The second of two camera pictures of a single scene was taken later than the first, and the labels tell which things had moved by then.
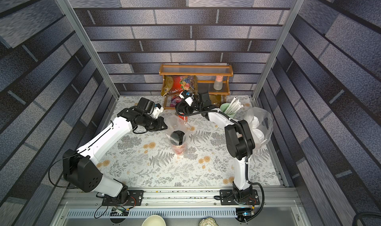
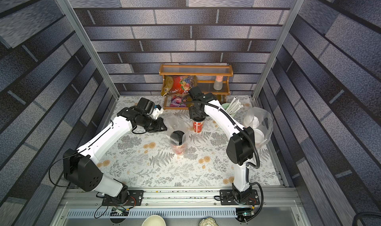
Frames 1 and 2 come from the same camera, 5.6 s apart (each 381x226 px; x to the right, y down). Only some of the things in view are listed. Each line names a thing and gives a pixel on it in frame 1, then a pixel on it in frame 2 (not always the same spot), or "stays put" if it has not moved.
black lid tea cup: [184, 118] → [198, 123]
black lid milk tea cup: [178, 141] stays put
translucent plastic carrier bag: [261, 123] stays put
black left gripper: [160, 126] stays put
